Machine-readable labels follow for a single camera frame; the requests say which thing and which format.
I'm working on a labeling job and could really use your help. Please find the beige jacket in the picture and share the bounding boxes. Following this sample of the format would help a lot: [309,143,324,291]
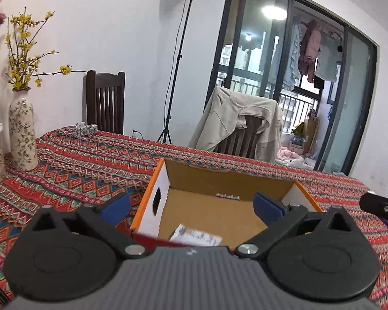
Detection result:
[188,86,283,162]

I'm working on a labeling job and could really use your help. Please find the patterned red tablecloth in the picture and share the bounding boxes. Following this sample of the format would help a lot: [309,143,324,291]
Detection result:
[0,127,388,309]

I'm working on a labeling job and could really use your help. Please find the pink plush pile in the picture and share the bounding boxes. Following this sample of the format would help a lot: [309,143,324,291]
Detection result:
[275,146,305,169]

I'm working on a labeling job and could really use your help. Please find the black framed sliding door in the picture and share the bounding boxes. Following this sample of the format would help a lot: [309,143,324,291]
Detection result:
[208,0,378,175]

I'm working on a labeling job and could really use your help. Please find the hanging pink garment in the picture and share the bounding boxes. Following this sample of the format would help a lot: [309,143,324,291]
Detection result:
[298,19,322,83]

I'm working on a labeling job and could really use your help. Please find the dark wooden chair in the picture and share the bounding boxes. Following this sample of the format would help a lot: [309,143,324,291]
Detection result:
[85,70,126,134]

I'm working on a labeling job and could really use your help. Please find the floral ceramic vase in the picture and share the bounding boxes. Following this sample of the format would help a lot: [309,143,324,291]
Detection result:
[8,88,38,172]

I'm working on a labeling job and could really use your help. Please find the hanging light blue garment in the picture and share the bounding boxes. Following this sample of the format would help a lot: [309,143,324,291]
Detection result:
[268,22,302,90]

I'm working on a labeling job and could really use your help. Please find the chair with beige jacket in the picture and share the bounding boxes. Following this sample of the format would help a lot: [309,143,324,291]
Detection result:
[214,116,263,159]

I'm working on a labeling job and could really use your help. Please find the yellow flower branches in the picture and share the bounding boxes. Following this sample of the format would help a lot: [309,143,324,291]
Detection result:
[5,10,78,92]

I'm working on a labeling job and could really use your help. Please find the crumpled foil wrapper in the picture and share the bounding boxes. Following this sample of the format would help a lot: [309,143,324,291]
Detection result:
[71,122,98,138]

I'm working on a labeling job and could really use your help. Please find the white grey snack packet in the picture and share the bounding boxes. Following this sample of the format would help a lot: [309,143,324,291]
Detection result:
[169,224,222,247]

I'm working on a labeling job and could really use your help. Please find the studio light on stand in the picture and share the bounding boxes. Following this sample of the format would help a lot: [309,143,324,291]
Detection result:
[158,0,195,143]

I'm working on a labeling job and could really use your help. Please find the orange cardboard box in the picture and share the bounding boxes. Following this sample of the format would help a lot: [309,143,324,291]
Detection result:
[130,159,321,249]

